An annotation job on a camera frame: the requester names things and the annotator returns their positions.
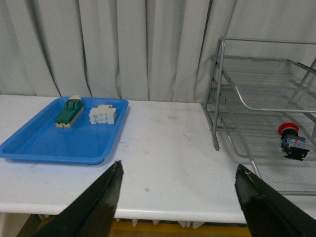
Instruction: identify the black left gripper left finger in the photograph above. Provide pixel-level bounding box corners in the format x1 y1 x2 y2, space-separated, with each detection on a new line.
33 160 123 237

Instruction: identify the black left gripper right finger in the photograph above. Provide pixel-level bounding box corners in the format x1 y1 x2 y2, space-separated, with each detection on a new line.
235 164 316 237

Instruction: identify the red emergency stop button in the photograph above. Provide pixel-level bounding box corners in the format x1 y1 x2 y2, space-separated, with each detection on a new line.
277 122 310 161

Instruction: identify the silver mesh three-tier rack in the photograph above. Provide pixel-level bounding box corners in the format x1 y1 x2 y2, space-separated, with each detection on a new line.
201 37 316 196

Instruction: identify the blue plastic tray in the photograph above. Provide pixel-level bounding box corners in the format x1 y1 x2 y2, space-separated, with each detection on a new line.
0 97 128 164

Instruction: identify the white circuit breaker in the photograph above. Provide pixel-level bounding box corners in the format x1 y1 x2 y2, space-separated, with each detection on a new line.
89 104 117 124

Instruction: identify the white curtain backdrop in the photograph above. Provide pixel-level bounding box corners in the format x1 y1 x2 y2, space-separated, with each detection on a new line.
0 0 316 102

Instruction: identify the green knife switch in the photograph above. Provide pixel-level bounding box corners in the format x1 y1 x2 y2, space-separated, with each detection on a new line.
54 95 84 128

